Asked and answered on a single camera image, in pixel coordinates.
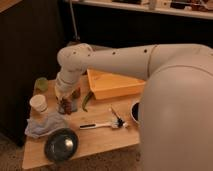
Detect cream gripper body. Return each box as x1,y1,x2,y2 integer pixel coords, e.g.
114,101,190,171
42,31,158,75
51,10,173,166
55,88,71,101

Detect dark red grape bunch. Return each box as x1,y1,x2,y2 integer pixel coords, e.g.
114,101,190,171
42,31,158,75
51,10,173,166
58,99,77,115

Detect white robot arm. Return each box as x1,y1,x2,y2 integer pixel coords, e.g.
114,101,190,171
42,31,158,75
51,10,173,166
55,44,213,171

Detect green plastic cup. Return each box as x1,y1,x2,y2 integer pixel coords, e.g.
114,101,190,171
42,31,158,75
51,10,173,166
35,77,48,92

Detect white paper cup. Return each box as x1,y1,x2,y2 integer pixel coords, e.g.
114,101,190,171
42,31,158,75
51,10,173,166
29,94,48,113

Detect orange capped jar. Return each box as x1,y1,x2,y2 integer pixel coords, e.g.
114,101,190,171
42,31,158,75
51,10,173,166
72,87,81,99

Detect green chili pepper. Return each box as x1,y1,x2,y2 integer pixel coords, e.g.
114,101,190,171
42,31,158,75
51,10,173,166
82,91,94,112

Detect yellow plastic bin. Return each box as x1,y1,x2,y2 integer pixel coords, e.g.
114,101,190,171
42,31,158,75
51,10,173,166
87,69,145,100

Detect light blue cloth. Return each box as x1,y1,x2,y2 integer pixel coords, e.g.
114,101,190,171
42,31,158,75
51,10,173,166
25,112,69,139

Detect wooden low table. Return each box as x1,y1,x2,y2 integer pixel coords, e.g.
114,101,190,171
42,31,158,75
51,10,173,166
22,76,140,170

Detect dark metal bowl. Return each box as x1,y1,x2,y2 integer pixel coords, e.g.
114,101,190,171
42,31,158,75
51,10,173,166
44,128,79,163

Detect dark blue ceramic bowl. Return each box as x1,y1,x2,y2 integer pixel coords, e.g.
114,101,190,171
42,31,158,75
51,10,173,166
130,102,139,123

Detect white wall shelf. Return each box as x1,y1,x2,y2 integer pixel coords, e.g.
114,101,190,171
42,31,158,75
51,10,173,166
72,0,213,20

